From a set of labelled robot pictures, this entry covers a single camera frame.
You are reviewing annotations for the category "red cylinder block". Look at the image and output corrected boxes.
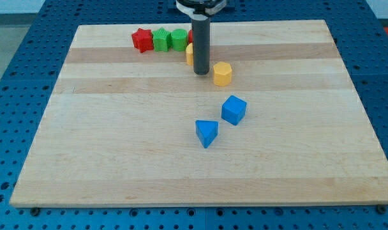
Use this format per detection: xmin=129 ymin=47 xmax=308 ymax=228
xmin=188 ymin=29 xmax=193 ymax=43

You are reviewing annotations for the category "blue triangle block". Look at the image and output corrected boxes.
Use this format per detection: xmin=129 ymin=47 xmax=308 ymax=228
xmin=195 ymin=120 xmax=219 ymax=148

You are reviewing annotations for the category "blue cube block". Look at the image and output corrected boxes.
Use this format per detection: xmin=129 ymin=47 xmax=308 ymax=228
xmin=221 ymin=95 xmax=247 ymax=125

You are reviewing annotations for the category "green cylinder block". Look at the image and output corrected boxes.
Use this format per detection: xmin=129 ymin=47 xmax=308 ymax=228
xmin=171 ymin=29 xmax=188 ymax=52

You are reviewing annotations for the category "wooden board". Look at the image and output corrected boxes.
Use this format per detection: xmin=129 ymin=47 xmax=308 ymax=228
xmin=10 ymin=20 xmax=388 ymax=208

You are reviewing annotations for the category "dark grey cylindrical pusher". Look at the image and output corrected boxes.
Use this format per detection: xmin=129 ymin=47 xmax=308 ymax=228
xmin=191 ymin=15 xmax=211 ymax=75

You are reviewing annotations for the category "yellow block behind pusher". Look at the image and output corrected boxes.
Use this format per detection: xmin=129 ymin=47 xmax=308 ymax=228
xmin=186 ymin=43 xmax=193 ymax=66

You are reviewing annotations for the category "green star block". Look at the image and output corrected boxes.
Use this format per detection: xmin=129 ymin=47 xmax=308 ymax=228
xmin=152 ymin=27 xmax=172 ymax=52

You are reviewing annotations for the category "red star block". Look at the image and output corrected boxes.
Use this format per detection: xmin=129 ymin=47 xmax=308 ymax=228
xmin=131 ymin=28 xmax=154 ymax=53

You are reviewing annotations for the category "yellow hexagon block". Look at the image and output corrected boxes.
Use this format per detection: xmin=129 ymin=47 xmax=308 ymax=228
xmin=213 ymin=62 xmax=232 ymax=87

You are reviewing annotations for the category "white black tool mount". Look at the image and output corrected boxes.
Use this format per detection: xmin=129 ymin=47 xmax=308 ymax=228
xmin=175 ymin=0 xmax=228 ymax=17

